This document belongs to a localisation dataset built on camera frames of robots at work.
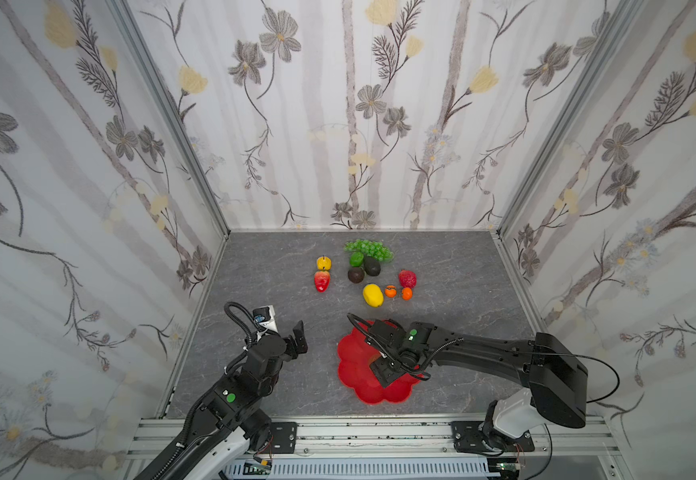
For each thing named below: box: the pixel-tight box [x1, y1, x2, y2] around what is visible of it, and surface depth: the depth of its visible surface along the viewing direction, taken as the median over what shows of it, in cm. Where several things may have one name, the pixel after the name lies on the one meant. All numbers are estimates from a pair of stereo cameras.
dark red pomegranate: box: [398, 269, 417, 289], surface depth 103 cm
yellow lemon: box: [363, 283, 384, 308], surface depth 100 cm
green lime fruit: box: [350, 251, 364, 267], surface depth 110 cm
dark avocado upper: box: [364, 254, 381, 276], surface depth 107 cm
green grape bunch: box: [344, 239, 394, 262], surface depth 113 cm
